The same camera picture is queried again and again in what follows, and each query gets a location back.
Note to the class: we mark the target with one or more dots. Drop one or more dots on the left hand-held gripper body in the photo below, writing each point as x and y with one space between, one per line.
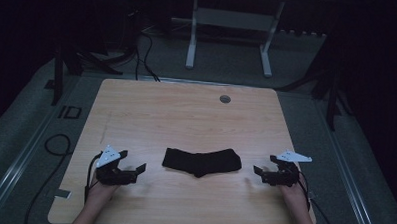
112 175

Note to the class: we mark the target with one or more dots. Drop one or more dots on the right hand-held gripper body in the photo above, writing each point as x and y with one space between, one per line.
284 176

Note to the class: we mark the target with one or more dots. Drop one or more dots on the white tape piece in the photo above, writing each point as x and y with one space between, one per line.
63 193

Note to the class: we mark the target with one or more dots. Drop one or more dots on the person's left hand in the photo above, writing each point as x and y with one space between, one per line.
100 192

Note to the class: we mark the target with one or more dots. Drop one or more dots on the white desk frame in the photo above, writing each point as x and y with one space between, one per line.
234 20

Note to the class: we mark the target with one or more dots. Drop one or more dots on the person's right hand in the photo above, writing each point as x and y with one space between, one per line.
293 197

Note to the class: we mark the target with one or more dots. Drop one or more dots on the grey table grommet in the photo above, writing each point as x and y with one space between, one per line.
225 99

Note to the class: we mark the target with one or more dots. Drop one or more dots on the black cloth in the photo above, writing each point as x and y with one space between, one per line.
201 162

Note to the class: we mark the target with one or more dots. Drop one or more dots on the metal floor rail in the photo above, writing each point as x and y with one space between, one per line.
21 156
348 170

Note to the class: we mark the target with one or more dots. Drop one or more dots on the black metal stand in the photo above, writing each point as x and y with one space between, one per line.
58 77
332 103

